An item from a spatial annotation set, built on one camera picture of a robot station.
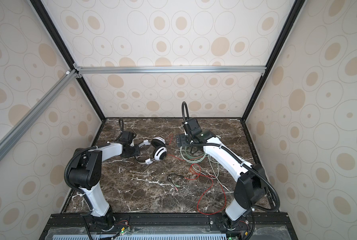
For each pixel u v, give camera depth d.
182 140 0.74
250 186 0.43
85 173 0.50
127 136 0.81
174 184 0.86
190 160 0.94
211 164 0.94
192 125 0.63
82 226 0.73
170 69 0.90
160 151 0.90
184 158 0.96
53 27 0.74
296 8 0.69
